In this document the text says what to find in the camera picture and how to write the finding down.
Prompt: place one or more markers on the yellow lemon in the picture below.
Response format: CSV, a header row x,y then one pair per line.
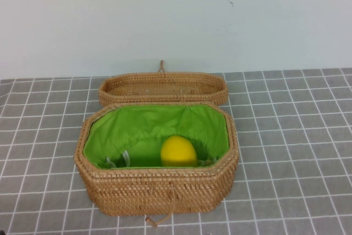
x,y
178,152

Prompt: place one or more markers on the green fabric basket lining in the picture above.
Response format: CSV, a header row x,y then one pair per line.
x,y
132,125

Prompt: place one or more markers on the woven rattan basket lid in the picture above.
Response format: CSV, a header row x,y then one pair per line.
x,y
123,99

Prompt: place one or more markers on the woven rattan basket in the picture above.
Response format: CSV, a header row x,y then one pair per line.
x,y
151,191

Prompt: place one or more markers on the brown lid loop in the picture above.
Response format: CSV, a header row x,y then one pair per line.
x,y
162,65

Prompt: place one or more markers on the grey checked tablecloth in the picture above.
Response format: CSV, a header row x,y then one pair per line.
x,y
302,108

